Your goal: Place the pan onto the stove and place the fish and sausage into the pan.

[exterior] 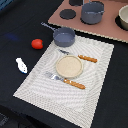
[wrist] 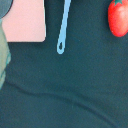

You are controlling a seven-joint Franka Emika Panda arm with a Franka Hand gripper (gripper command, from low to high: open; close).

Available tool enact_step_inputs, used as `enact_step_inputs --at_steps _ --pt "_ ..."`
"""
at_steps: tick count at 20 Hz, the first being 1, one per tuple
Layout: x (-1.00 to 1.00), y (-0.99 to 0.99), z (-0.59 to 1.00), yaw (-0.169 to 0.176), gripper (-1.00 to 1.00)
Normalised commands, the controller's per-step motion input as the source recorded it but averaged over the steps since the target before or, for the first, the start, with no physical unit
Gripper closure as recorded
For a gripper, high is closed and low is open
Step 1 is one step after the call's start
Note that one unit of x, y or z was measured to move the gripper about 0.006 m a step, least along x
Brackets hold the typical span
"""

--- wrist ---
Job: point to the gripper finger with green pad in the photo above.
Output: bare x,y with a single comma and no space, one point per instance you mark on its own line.
5,55

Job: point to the grey frying pan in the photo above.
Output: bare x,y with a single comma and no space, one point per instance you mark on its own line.
5,6

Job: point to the red toy sausage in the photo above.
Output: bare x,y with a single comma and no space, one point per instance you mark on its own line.
118,17

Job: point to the pink stove board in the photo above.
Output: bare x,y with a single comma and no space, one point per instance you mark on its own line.
25,22

